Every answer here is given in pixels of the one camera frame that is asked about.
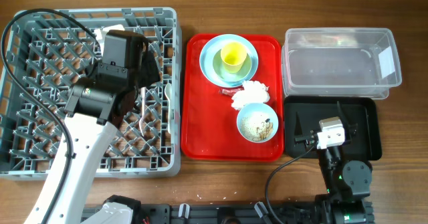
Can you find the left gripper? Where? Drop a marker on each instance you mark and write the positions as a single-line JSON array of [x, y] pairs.
[[148, 73]]

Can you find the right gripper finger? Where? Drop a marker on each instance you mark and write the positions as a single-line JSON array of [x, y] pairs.
[[342, 116], [298, 126]]

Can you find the light blue bowl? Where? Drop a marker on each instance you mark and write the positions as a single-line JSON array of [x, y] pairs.
[[259, 107]]

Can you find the rice and food scraps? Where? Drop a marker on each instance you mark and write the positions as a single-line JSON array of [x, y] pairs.
[[256, 127]]

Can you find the cream plastic spoon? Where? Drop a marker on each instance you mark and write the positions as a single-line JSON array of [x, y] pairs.
[[168, 94]]

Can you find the white napkin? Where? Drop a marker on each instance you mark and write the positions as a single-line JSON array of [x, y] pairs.
[[252, 92]]

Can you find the red snack wrapper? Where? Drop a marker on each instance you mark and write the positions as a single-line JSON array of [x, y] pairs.
[[230, 92]]

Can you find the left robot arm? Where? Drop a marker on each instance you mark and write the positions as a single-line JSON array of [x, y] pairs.
[[96, 106]]

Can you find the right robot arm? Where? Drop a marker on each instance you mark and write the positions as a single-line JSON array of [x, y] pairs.
[[347, 181]]

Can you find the black plastic tray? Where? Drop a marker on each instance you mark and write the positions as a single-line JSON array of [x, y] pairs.
[[363, 141]]

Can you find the clear plastic bin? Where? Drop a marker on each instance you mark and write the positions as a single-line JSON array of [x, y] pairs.
[[340, 61]]

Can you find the red plastic tray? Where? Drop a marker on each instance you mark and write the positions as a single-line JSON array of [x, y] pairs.
[[209, 123]]

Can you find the small green plate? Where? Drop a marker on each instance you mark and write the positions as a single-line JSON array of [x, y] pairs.
[[223, 74]]

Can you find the large light blue plate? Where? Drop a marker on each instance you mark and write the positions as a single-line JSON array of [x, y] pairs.
[[213, 46]]

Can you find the yellow plastic cup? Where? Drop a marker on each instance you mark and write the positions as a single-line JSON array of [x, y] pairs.
[[233, 55]]

